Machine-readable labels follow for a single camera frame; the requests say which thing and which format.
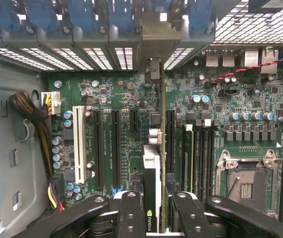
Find green motherboard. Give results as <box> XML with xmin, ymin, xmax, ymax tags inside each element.
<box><xmin>46</xmin><ymin>47</ymin><xmax>283</xmax><ymax>224</ymax></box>

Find short black expansion slot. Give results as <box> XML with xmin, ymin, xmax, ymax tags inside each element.
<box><xmin>129</xmin><ymin>110</ymin><xmax>139</xmax><ymax>133</ymax></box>

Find blue slot latch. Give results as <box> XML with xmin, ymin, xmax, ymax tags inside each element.
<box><xmin>23</xmin><ymin>0</ymin><xmax>58</xmax><ymax>32</ymax></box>
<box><xmin>188</xmin><ymin>0</ymin><xmax>213</xmax><ymax>30</ymax></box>
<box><xmin>108</xmin><ymin>0</ymin><xmax>135</xmax><ymax>33</ymax></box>
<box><xmin>0</xmin><ymin>0</ymin><xmax>20</xmax><ymax>32</ymax></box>
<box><xmin>67</xmin><ymin>0</ymin><xmax>98</xmax><ymax>32</ymax></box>

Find white expansion slot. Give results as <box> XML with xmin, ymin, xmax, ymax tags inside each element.
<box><xmin>72</xmin><ymin>106</ymin><xmax>87</xmax><ymax>184</ymax></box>

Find black open PC case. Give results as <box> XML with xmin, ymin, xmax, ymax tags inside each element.
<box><xmin>0</xmin><ymin>0</ymin><xmax>283</xmax><ymax>238</ymax></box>

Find CPU socket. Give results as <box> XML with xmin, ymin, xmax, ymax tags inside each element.
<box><xmin>215</xmin><ymin>148</ymin><xmax>279</xmax><ymax>219</ymax></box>

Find red black twisted wire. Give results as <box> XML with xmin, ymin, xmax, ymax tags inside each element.
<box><xmin>210</xmin><ymin>49</ymin><xmax>283</xmax><ymax>85</ymax></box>

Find braided motherboard power cable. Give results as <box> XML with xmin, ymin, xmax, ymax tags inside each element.
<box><xmin>8</xmin><ymin>90</ymin><xmax>62</xmax><ymax>179</ymax></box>

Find perforated metal slot cover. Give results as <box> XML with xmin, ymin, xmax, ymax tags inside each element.
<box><xmin>51</xmin><ymin>47</ymin><xmax>94</xmax><ymax>71</ymax></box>
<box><xmin>114</xmin><ymin>47</ymin><xmax>134</xmax><ymax>71</ymax></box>
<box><xmin>0</xmin><ymin>48</ymin><xmax>56</xmax><ymax>71</ymax></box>
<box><xmin>19</xmin><ymin>47</ymin><xmax>71</xmax><ymax>71</ymax></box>
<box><xmin>163</xmin><ymin>47</ymin><xmax>195</xmax><ymax>71</ymax></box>
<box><xmin>82</xmin><ymin>47</ymin><xmax>114</xmax><ymax>71</ymax></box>

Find black plug coloured wires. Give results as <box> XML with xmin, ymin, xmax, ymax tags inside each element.
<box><xmin>46</xmin><ymin>173</ymin><xmax>67</xmax><ymax>213</ymax></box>

